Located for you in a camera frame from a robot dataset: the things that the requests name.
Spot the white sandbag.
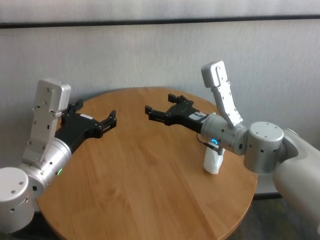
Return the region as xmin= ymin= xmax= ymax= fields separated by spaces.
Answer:
xmin=202 ymin=147 xmax=224 ymax=175

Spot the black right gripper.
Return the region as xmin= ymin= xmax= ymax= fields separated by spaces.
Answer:
xmin=144 ymin=93 xmax=210 ymax=135

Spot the black baseboard strip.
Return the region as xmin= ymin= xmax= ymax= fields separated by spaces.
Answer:
xmin=253 ymin=191 xmax=283 ymax=201

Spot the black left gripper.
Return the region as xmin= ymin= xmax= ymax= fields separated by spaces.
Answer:
xmin=53 ymin=98 xmax=118 ymax=152

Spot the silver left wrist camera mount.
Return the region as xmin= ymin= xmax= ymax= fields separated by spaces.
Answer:
xmin=21 ymin=78 xmax=72 ymax=167

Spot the right arm cable with plug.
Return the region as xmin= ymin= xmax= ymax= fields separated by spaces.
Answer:
xmin=196 ymin=133 xmax=224 ymax=155

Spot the black wall rail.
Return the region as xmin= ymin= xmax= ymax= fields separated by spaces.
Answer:
xmin=0 ymin=14 xmax=320 ymax=30

